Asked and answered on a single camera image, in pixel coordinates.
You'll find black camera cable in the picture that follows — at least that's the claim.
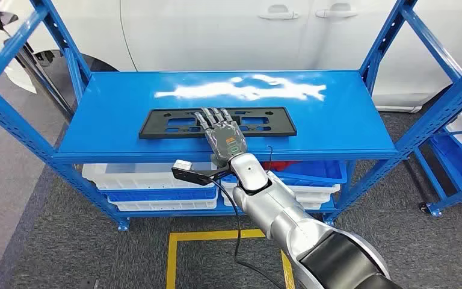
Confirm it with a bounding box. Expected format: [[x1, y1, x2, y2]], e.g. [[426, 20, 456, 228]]
[[208, 176, 286, 289]]

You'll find white car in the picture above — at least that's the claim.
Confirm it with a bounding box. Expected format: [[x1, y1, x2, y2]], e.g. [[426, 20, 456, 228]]
[[0, 0, 462, 114]]

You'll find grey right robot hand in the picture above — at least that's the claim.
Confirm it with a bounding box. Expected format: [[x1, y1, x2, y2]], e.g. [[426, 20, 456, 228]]
[[194, 107, 248, 167]]

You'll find open blue plastic bin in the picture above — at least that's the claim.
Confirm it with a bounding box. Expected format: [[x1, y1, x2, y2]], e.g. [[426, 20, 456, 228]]
[[260, 160, 348, 186]]

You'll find blue wheeled shelf rack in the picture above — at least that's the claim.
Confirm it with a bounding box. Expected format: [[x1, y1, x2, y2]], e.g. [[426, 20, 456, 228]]
[[414, 93, 462, 218]]

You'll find white car door handle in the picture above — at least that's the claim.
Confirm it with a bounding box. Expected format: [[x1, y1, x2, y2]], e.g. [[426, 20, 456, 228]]
[[315, 3, 359, 19], [257, 4, 300, 20]]

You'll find large white plastic bin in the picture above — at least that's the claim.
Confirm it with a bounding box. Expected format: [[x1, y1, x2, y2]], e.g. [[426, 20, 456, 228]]
[[82, 161, 218, 191]]

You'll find blue metal shelf rack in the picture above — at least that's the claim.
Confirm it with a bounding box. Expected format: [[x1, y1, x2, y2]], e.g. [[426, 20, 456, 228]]
[[0, 0, 462, 232]]

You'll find shallow white plastic bin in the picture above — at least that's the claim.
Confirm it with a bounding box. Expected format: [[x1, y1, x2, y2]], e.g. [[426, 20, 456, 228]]
[[109, 197, 218, 212]]

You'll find black plastic plate frame part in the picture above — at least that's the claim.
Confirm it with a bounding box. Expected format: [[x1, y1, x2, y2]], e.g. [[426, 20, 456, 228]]
[[138, 107, 298, 140]]

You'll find red item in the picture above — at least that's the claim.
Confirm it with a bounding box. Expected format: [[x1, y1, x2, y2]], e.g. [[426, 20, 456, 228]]
[[262, 161, 300, 172]]

